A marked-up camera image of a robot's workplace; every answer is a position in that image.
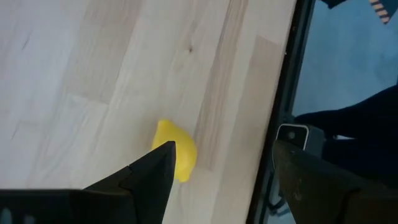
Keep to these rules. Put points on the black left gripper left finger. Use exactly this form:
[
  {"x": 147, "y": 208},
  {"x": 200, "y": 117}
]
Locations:
[{"x": 93, "y": 205}]

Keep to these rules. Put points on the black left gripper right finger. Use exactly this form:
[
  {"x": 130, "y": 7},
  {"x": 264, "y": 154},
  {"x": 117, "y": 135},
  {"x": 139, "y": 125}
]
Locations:
[{"x": 326, "y": 199}]

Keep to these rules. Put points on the yellow toy lemon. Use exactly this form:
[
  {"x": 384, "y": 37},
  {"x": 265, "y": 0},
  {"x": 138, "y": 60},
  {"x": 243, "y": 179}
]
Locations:
[{"x": 186, "y": 155}]

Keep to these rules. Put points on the dark bulky object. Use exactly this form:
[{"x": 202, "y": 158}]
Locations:
[{"x": 367, "y": 140}]

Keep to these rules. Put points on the black rig crossbar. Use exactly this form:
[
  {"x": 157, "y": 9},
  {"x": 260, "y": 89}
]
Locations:
[{"x": 293, "y": 62}]

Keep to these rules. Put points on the small white-rimmed camera box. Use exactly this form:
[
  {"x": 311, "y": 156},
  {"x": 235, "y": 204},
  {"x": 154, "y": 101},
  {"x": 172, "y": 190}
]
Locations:
[{"x": 295, "y": 135}]

